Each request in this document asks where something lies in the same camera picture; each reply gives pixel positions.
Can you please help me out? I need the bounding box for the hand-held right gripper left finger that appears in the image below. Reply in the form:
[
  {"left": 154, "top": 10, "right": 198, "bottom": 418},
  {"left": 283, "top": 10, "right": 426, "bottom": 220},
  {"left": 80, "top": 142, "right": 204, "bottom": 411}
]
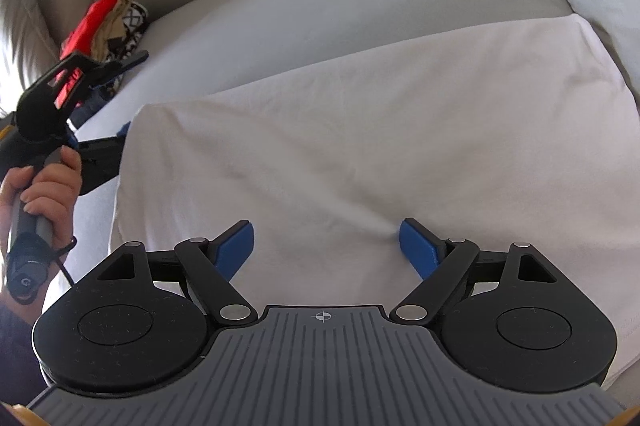
[{"left": 96, "top": 219, "right": 257, "bottom": 323}]

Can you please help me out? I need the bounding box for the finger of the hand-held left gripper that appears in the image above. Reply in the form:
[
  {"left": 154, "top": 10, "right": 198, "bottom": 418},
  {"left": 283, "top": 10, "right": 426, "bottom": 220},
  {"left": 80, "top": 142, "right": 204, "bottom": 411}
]
[
  {"left": 17, "top": 50, "right": 151, "bottom": 142},
  {"left": 67, "top": 121, "right": 132, "bottom": 198}
]

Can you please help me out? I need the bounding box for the person's left hand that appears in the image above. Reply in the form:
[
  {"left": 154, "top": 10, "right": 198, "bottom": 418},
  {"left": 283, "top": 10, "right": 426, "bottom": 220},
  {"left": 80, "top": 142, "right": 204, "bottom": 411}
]
[{"left": 0, "top": 145, "right": 83, "bottom": 252}]

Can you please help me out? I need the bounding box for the white t-shirt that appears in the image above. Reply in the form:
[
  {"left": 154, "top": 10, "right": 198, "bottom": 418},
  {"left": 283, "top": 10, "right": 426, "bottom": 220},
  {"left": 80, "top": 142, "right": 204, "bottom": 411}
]
[{"left": 107, "top": 12, "right": 640, "bottom": 387}]

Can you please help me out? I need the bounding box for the tan garment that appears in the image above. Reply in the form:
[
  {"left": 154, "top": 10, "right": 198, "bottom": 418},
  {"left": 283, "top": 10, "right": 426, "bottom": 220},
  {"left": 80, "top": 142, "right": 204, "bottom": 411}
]
[{"left": 92, "top": 0, "right": 133, "bottom": 62}]

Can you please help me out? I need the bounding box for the black cable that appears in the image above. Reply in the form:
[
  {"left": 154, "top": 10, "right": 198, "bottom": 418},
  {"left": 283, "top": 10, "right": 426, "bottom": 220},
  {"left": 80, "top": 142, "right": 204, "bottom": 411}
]
[{"left": 47, "top": 233, "right": 78, "bottom": 289}]

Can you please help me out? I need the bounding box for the person's left forearm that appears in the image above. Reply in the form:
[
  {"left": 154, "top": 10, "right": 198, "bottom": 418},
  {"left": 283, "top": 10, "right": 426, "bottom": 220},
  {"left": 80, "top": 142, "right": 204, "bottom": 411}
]
[{"left": 0, "top": 251, "right": 51, "bottom": 407}]

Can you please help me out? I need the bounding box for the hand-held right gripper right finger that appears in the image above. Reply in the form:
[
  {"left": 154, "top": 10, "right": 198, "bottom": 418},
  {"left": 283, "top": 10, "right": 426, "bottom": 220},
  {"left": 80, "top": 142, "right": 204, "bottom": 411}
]
[{"left": 390, "top": 217, "right": 557, "bottom": 323}]

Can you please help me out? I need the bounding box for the red garment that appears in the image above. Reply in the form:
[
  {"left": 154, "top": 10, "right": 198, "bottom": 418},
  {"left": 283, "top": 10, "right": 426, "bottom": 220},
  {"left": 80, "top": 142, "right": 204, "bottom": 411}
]
[{"left": 54, "top": 0, "right": 119, "bottom": 108}]

